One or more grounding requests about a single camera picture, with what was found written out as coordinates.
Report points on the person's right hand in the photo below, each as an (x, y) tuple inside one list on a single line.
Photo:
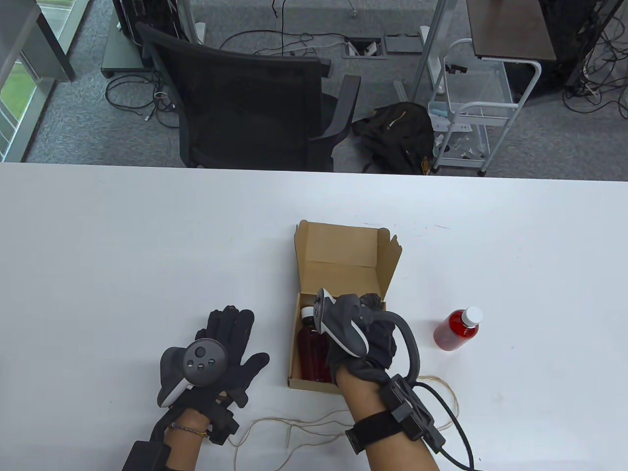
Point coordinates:
[(380, 348)]

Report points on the person's left hand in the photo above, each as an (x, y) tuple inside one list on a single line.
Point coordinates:
[(235, 333)]

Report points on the red bottle with white cap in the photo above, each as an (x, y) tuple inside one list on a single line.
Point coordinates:
[(311, 353), (454, 331)]

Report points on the thin jute twine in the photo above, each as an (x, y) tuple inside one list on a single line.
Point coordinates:
[(294, 421)]

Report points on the brown cardboard box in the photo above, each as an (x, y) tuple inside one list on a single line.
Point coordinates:
[(338, 245)]

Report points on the person's left forearm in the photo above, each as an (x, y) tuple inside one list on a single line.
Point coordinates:
[(186, 446)]

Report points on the person's right forearm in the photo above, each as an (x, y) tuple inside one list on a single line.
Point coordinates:
[(387, 456)]

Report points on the black forearm battery pack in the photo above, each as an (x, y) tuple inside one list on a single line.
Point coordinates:
[(144, 456)]

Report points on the grey floor outlet box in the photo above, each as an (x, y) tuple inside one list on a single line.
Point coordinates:
[(363, 46)]

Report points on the grey and white hand controller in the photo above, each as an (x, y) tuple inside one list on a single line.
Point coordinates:
[(201, 363), (343, 324)]

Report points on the black backpack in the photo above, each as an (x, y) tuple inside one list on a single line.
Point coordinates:
[(397, 132)]

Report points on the black mesh office chair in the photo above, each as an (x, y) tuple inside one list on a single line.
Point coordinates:
[(245, 108)]

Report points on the grey floor cover plate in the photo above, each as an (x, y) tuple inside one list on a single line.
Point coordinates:
[(402, 43)]

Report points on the black equipment rack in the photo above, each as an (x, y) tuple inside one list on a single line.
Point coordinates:
[(147, 14)]

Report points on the dark brown side table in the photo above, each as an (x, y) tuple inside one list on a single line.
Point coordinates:
[(510, 29)]

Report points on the grey stand base plate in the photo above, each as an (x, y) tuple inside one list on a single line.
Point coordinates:
[(122, 54)]

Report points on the grey aluminium post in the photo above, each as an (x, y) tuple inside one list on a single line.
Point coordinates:
[(427, 44)]

